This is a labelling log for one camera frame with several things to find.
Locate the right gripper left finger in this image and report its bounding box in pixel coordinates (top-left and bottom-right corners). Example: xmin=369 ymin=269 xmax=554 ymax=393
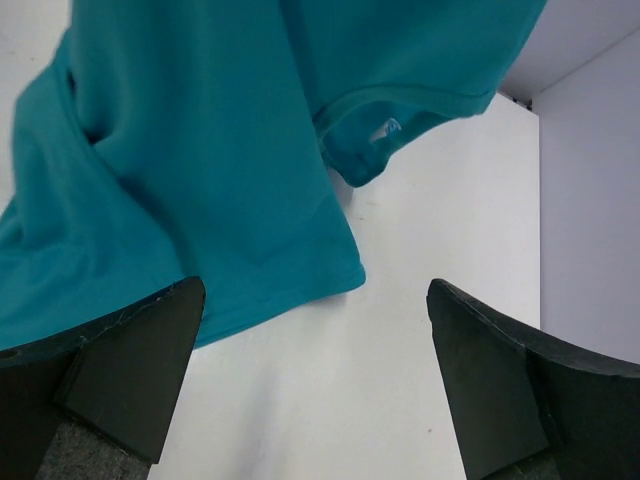
xmin=1 ymin=277 xmax=206 ymax=479

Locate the teal t shirt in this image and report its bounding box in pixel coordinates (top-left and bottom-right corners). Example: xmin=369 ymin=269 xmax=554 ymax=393
xmin=1 ymin=0 xmax=544 ymax=348

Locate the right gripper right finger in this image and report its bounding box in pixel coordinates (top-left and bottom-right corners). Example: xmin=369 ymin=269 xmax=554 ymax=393
xmin=426 ymin=279 xmax=639 ymax=479

